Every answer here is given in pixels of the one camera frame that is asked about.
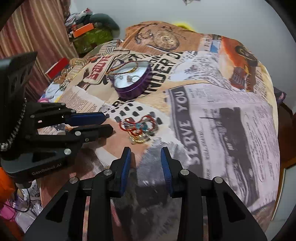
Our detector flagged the purple heart-shaped jewelry box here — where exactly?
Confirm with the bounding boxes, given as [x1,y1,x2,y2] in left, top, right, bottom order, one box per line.
[105,61,151,100]

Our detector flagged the red and gold bracelet pile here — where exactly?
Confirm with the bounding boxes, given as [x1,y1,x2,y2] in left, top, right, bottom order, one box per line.
[119,114,160,137]

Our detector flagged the gold jewelry piece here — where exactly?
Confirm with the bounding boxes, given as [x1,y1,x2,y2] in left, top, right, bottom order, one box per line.
[129,135,150,145]

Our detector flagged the red box beside bed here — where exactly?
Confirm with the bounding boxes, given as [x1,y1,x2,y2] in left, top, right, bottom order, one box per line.
[45,58,70,79]

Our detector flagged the green patterned storage box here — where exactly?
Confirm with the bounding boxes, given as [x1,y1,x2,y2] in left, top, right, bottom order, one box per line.
[73,28,113,54]

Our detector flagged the orange shoe box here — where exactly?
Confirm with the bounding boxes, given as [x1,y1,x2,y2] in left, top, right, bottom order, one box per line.
[72,23,94,38]

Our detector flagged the printed newspaper pattern bedspread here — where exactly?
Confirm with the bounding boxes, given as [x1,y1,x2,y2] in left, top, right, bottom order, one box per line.
[38,21,280,240]

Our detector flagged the pile of clothes on boxes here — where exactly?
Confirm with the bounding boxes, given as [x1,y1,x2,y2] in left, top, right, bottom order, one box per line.
[65,8,93,31]

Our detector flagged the dark grey stuffed cushion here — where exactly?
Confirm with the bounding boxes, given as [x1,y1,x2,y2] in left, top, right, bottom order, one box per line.
[89,13,120,38]

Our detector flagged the red gold striped curtain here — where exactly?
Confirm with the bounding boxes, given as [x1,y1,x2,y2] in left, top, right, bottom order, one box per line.
[1,1,78,100]

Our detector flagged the dark bag on floor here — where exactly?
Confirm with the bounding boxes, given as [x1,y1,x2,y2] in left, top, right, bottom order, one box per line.
[273,87,287,106]

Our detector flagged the yellow curved object behind bed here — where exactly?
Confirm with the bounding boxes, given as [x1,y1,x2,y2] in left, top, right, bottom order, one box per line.
[173,22,195,32]

